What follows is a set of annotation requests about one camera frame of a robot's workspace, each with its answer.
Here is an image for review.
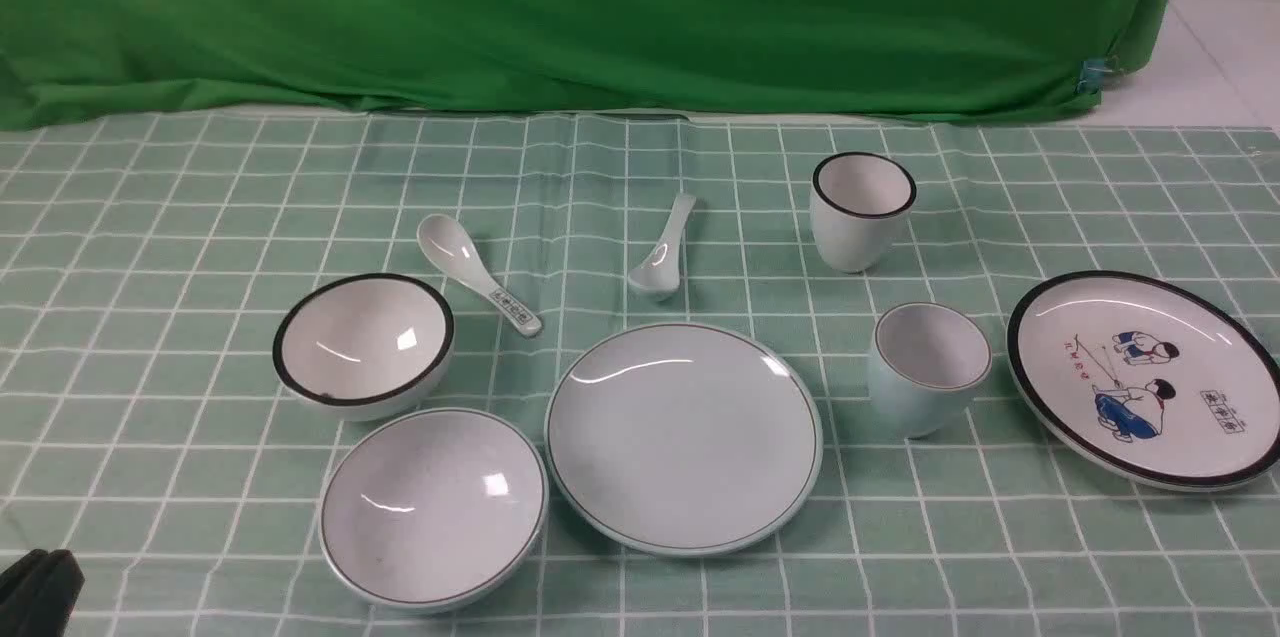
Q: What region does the pale blue ceramic spoon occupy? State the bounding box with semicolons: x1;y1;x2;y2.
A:
627;192;698;301

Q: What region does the pale blue cup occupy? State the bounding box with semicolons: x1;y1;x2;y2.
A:
867;303;995;437

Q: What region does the pale blue shallow bowl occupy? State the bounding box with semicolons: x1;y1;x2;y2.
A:
317;408;550;614

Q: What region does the green checkered tablecloth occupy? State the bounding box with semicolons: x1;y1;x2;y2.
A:
1;113;1279;636

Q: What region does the pale blue flat plate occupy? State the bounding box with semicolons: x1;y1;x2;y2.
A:
544;324;824;558

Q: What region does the white cup black rim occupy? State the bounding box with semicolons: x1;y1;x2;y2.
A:
809;151;918;272

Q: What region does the white bowl black rim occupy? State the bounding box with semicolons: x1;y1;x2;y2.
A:
271;272;457;422

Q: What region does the blue clip on backdrop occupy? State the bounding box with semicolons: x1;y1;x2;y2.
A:
1075;58;1111;95

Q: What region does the white plate cartoon print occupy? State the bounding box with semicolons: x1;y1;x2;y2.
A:
1006;271;1279;492

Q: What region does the green backdrop cloth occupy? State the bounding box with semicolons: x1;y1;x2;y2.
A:
1;0;1169;130

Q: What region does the black object bottom left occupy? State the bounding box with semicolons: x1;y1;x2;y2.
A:
1;549;84;636

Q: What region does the white spoon patterned handle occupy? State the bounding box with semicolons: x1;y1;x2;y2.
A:
416;214;543;338

